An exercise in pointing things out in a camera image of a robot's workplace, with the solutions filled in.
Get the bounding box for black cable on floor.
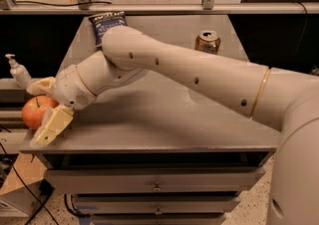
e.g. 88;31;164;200
0;123;61;225

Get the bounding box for red yellow apple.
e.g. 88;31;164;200
22;96;59;129

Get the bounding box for middle drawer front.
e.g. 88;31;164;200
74;194;239;215

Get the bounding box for grey drawer cabinet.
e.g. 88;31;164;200
19;14;282;225

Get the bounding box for orange soda can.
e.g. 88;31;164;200
195;30;220;54

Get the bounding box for cardboard box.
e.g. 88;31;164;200
0;153;46;218

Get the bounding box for white pump bottle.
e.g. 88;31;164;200
5;54;32;89

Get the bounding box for drawer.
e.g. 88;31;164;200
74;194;239;215
92;214;226;225
45;167;265;194

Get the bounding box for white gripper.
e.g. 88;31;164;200
26;65;97;147

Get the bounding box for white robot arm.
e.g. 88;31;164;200
27;26;319;225

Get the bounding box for bottom drawer front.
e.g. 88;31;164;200
92;214;226;225

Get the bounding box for top drawer front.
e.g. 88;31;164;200
45;167;265;194

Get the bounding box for grey metal shelf rail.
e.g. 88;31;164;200
0;2;319;15

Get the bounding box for blue chip bag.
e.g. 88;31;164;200
89;12;127;47

